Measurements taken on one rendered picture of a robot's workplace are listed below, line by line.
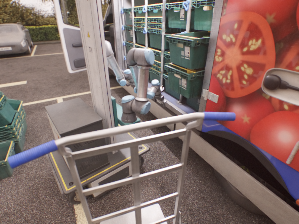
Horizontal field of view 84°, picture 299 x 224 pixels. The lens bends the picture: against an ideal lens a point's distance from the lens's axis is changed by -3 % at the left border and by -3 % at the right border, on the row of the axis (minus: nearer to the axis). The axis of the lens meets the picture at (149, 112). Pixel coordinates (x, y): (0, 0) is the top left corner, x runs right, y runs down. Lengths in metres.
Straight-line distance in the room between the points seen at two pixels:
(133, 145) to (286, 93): 0.92
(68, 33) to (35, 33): 11.27
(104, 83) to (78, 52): 3.04
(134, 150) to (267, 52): 0.94
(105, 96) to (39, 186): 1.28
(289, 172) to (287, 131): 0.27
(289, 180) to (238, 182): 0.43
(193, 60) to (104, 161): 1.21
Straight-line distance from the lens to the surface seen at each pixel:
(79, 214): 1.92
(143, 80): 1.40
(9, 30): 11.85
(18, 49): 10.16
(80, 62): 4.46
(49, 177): 2.34
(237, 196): 1.98
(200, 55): 1.56
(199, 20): 1.86
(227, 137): 1.55
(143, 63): 1.37
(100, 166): 1.74
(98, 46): 1.42
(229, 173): 1.72
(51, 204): 2.09
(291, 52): 1.19
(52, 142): 0.62
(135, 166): 0.88
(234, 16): 1.38
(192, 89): 1.61
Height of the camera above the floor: 1.57
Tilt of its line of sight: 29 degrees down
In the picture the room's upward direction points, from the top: straight up
